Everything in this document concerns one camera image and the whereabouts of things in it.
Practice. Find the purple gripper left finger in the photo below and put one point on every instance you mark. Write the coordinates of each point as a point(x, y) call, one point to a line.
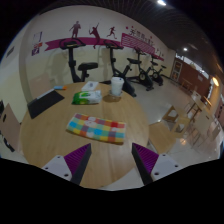
point(72, 166)

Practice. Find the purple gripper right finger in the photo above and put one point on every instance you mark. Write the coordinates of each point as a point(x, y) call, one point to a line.
point(153, 166)

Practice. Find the colourful checkered towel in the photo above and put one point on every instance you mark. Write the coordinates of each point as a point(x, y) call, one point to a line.
point(96, 128)

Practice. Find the wooden stool near table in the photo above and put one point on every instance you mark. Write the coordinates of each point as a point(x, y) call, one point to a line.
point(161, 137)

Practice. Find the wooden stool far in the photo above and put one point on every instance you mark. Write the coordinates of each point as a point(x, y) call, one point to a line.
point(178, 117)

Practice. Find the wooden long table right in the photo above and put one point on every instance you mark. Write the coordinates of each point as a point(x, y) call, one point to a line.
point(201, 119)

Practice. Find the green wet wipes pack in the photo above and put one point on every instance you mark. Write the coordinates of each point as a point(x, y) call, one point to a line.
point(87, 97)

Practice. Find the dark tablet with cover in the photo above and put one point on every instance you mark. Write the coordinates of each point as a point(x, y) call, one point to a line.
point(43, 102)

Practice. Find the wooden chair left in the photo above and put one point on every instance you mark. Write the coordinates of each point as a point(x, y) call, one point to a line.
point(10, 128)

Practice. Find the blue orange marker pen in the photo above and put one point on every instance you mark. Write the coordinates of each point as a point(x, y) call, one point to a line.
point(60, 87)

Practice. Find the white tissue box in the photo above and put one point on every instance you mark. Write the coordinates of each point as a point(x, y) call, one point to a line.
point(90, 86)

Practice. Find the black exercise bike right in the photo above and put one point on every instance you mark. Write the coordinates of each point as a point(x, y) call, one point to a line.
point(143, 77)

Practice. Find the white paper cup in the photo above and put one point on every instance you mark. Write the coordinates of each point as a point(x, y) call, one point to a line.
point(116, 85)

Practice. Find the black exercise bike far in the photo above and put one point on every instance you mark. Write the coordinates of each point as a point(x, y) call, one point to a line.
point(156, 74)

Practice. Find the black exercise bike left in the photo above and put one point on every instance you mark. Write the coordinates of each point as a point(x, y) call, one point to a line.
point(70, 45)

